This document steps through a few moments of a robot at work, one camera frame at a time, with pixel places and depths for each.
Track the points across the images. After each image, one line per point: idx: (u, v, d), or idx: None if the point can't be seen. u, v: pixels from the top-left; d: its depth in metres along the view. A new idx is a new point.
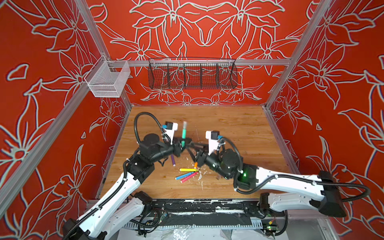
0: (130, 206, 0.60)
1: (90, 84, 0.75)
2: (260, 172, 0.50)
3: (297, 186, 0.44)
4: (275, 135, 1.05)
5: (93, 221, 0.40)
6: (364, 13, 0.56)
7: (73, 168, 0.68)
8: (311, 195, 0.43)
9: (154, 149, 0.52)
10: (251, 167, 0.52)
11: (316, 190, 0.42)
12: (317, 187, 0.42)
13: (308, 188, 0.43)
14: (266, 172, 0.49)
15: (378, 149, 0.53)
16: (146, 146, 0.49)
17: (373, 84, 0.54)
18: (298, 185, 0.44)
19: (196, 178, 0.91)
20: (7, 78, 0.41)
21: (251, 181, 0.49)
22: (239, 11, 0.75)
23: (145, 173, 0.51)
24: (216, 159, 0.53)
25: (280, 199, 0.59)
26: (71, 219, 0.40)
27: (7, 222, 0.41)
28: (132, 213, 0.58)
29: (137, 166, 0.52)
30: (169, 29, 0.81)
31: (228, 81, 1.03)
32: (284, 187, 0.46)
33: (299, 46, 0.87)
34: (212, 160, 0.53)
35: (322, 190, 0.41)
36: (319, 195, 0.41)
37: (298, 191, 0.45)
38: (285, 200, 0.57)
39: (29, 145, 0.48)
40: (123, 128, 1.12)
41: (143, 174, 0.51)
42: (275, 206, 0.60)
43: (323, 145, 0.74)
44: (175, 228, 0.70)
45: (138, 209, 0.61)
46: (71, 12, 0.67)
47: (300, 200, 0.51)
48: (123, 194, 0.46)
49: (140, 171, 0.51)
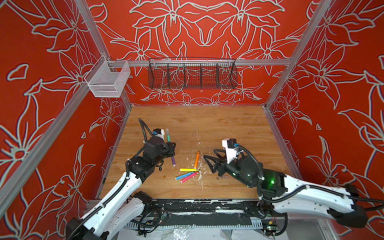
0: (130, 205, 0.60)
1: (90, 84, 0.75)
2: (289, 180, 0.48)
3: (327, 198, 0.44)
4: (275, 135, 1.05)
5: (96, 219, 0.41)
6: (364, 13, 0.56)
7: (73, 168, 0.68)
8: (338, 208, 0.44)
9: (158, 149, 0.58)
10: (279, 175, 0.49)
11: (346, 203, 0.42)
12: (347, 200, 0.43)
13: (340, 201, 0.43)
14: (294, 182, 0.48)
15: (378, 149, 0.53)
16: (150, 146, 0.54)
17: (373, 84, 0.54)
18: (328, 197, 0.44)
19: (196, 178, 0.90)
20: (7, 78, 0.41)
21: (279, 189, 0.47)
22: (239, 11, 0.75)
23: (147, 172, 0.53)
24: (235, 166, 0.53)
25: (289, 203, 0.59)
26: (75, 219, 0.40)
27: (7, 223, 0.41)
28: (132, 213, 0.58)
29: (139, 166, 0.53)
30: (169, 29, 0.81)
31: (228, 81, 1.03)
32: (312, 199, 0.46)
33: (299, 46, 0.87)
34: (232, 167, 0.53)
35: (352, 204, 0.42)
36: (349, 209, 0.42)
37: (326, 203, 0.45)
38: (297, 204, 0.57)
39: (29, 145, 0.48)
40: (123, 128, 1.12)
41: (144, 172, 0.53)
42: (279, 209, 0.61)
43: (323, 145, 0.74)
44: (175, 228, 0.70)
45: (138, 209, 0.61)
46: (71, 12, 0.67)
47: (315, 207, 0.52)
48: (126, 192, 0.47)
49: (141, 169, 0.52)
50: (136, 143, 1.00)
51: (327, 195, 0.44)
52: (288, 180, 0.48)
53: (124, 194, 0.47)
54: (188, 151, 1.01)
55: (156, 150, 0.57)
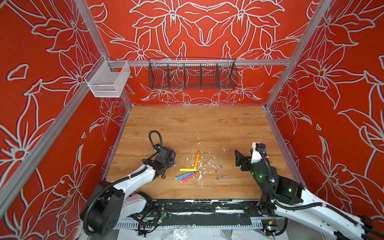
0: (133, 199, 0.60)
1: (90, 84, 0.75)
2: (306, 193, 0.50)
3: (339, 220, 0.46)
4: (275, 135, 1.05)
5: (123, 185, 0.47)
6: (364, 13, 0.56)
7: (72, 168, 0.68)
8: (346, 232, 0.45)
9: (169, 153, 0.71)
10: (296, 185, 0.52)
11: (358, 231, 0.44)
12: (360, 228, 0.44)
13: (351, 227, 0.44)
14: (310, 196, 0.49)
15: (378, 149, 0.53)
16: (163, 150, 0.68)
17: (373, 84, 0.54)
18: (340, 220, 0.46)
19: (196, 178, 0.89)
20: (7, 78, 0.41)
21: (295, 199, 0.49)
22: (239, 11, 0.75)
23: (158, 172, 0.63)
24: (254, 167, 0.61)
25: (294, 211, 0.59)
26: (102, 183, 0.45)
27: (7, 223, 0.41)
28: (136, 205, 0.58)
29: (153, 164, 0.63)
30: (169, 29, 0.81)
31: (228, 81, 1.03)
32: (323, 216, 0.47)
33: (299, 46, 0.87)
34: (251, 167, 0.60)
35: (363, 234, 0.43)
36: (358, 236, 0.43)
37: (336, 224, 0.46)
38: (302, 215, 0.57)
39: (29, 145, 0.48)
40: (123, 128, 1.12)
41: (158, 171, 0.63)
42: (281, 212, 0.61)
43: (323, 145, 0.74)
44: (175, 229, 0.70)
45: (141, 204, 0.62)
46: (71, 12, 0.67)
47: (321, 224, 0.53)
48: (144, 177, 0.55)
49: (155, 167, 0.62)
50: (136, 143, 1.00)
51: (341, 218, 0.46)
52: (306, 193, 0.50)
53: (142, 178, 0.55)
54: (188, 151, 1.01)
55: (167, 154, 0.70)
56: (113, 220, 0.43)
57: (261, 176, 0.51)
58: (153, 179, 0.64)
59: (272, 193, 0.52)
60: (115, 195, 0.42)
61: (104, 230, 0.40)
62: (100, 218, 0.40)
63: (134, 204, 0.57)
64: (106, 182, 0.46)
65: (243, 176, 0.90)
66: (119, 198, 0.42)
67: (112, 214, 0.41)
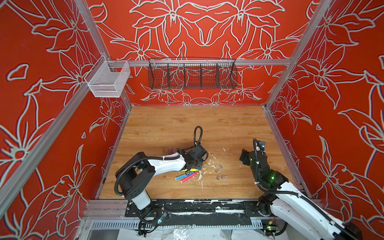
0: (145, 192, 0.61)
1: (90, 85, 0.75)
2: (288, 184, 0.55)
3: (314, 215, 0.46)
4: (275, 135, 1.05)
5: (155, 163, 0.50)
6: (365, 13, 0.56)
7: (72, 168, 0.68)
8: (321, 229, 0.44)
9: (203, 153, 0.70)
10: (282, 176, 0.58)
11: (330, 229, 0.42)
12: (334, 227, 0.43)
13: (324, 223, 0.44)
14: (292, 188, 0.53)
15: (378, 149, 0.53)
16: (198, 148, 0.69)
17: (373, 84, 0.54)
18: (314, 214, 0.46)
19: (196, 178, 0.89)
20: (7, 78, 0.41)
21: (274, 185, 0.55)
22: (239, 11, 0.75)
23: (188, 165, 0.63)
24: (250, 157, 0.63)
25: (288, 211, 0.58)
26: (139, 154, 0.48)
27: (6, 222, 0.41)
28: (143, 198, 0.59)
29: (185, 156, 0.64)
30: (169, 29, 0.81)
31: (228, 81, 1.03)
32: (300, 209, 0.49)
33: (299, 46, 0.87)
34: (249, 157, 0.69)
35: (335, 233, 0.42)
36: (330, 234, 0.42)
37: (310, 219, 0.47)
38: (294, 216, 0.56)
39: (29, 145, 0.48)
40: (123, 128, 1.12)
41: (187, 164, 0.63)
42: (276, 209, 0.61)
43: (323, 145, 0.75)
44: (175, 229, 0.70)
45: (144, 203, 0.62)
46: (71, 12, 0.67)
47: (310, 229, 0.50)
48: (175, 164, 0.57)
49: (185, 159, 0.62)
50: (136, 143, 1.01)
51: (316, 212, 0.46)
52: (288, 184, 0.55)
53: (173, 164, 0.56)
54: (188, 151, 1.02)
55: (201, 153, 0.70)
56: (137, 191, 0.46)
57: (252, 160, 0.62)
58: (178, 170, 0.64)
59: (257, 175, 0.64)
60: (147, 171, 0.45)
61: (130, 195, 0.45)
62: (130, 184, 0.44)
63: (142, 196, 0.57)
64: (143, 154, 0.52)
65: (243, 176, 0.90)
66: (149, 174, 0.44)
67: (139, 185, 0.44)
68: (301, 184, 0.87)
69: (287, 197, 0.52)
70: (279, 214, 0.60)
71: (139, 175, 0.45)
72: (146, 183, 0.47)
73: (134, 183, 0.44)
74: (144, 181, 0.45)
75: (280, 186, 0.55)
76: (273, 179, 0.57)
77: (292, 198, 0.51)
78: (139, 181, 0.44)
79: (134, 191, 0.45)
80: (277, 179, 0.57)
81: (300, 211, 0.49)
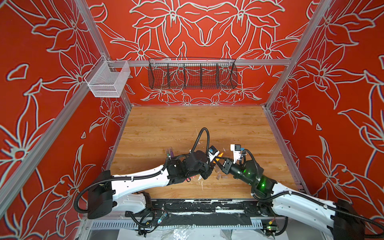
0: (135, 198, 0.60)
1: (90, 84, 0.75)
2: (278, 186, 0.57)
3: (309, 206, 0.48)
4: (275, 135, 1.05)
5: (121, 186, 0.43)
6: (364, 13, 0.56)
7: (72, 168, 0.68)
8: (321, 217, 0.46)
9: (198, 165, 0.54)
10: (271, 179, 0.61)
11: (327, 213, 0.45)
12: (329, 210, 0.45)
13: (320, 210, 0.46)
14: (282, 188, 0.56)
15: (378, 149, 0.53)
16: (191, 159, 0.52)
17: (373, 84, 0.54)
18: (310, 205, 0.49)
19: (196, 178, 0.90)
20: (7, 78, 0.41)
21: (267, 191, 0.57)
22: (239, 11, 0.75)
23: (177, 179, 0.52)
24: (239, 168, 0.65)
25: (289, 207, 0.59)
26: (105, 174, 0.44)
27: (6, 222, 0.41)
28: (133, 206, 0.57)
29: (175, 169, 0.53)
30: (169, 29, 0.81)
31: (228, 81, 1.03)
32: (297, 204, 0.51)
33: (299, 46, 0.87)
34: (236, 168, 0.65)
35: (332, 215, 0.44)
36: (329, 218, 0.44)
37: (309, 211, 0.48)
38: (297, 211, 0.56)
39: (29, 145, 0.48)
40: (123, 128, 1.11)
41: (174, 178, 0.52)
42: (278, 209, 0.61)
43: (323, 145, 0.74)
44: (175, 228, 0.70)
45: (139, 207, 0.60)
46: (71, 12, 0.67)
47: (314, 218, 0.51)
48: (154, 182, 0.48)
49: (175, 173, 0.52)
50: (136, 143, 1.00)
51: (310, 203, 0.49)
52: (278, 185, 0.57)
53: (150, 182, 0.47)
54: (200, 147, 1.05)
55: (194, 166, 0.55)
56: (102, 212, 0.43)
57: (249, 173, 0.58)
58: (167, 185, 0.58)
59: (253, 187, 0.61)
60: (105, 195, 0.40)
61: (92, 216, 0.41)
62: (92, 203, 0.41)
63: (132, 205, 0.56)
64: (110, 176, 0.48)
65: None
66: (106, 200, 0.39)
67: (96, 209, 0.40)
68: (301, 184, 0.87)
69: (282, 198, 0.54)
70: (282, 213, 0.60)
71: (98, 197, 0.40)
72: (109, 207, 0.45)
73: (94, 203, 0.40)
74: (104, 205, 0.40)
75: (272, 190, 0.57)
76: (264, 186, 0.59)
77: (286, 197, 0.53)
78: (96, 206, 0.39)
79: (95, 213, 0.41)
80: (267, 185, 0.59)
81: (298, 205, 0.51)
